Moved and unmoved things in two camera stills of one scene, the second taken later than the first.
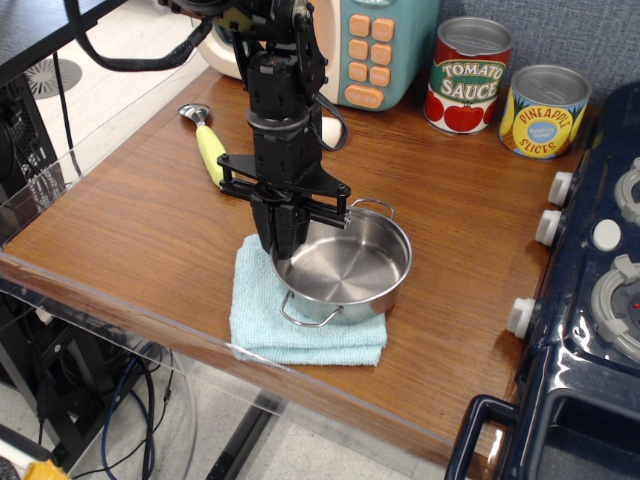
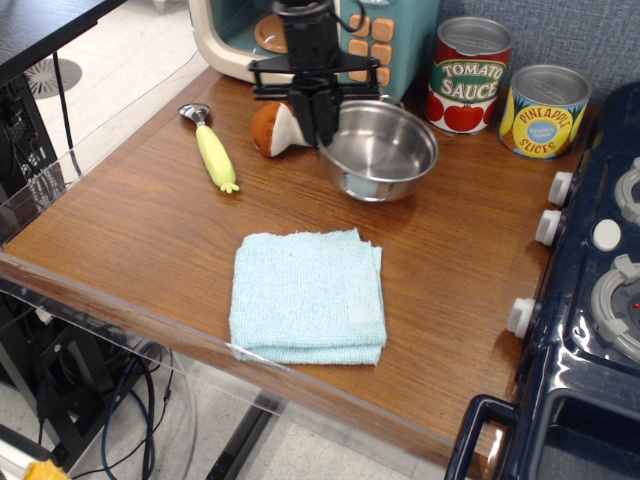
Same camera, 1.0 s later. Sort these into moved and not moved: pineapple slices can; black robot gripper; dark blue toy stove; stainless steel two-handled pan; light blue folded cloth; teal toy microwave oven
Moved: black robot gripper; stainless steel two-handled pan
Not moved: pineapple slices can; teal toy microwave oven; dark blue toy stove; light blue folded cloth
